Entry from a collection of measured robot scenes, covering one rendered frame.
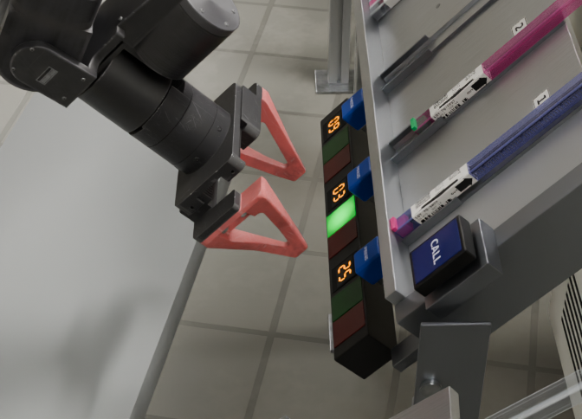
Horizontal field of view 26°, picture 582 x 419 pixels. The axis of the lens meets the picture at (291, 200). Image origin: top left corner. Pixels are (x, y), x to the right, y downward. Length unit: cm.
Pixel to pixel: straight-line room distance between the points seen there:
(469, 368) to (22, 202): 53
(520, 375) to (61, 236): 91
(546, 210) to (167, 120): 28
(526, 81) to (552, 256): 17
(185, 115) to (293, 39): 175
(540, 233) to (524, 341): 109
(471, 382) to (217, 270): 118
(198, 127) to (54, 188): 39
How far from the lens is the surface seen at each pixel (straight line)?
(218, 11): 89
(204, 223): 93
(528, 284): 94
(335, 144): 123
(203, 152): 93
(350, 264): 109
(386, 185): 106
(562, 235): 91
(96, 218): 124
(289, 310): 200
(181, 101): 92
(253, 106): 98
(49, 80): 89
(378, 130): 112
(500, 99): 104
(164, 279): 117
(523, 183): 95
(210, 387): 189
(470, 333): 90
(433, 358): 92
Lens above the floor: 138
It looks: 38 degrees down
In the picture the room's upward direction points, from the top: straight up
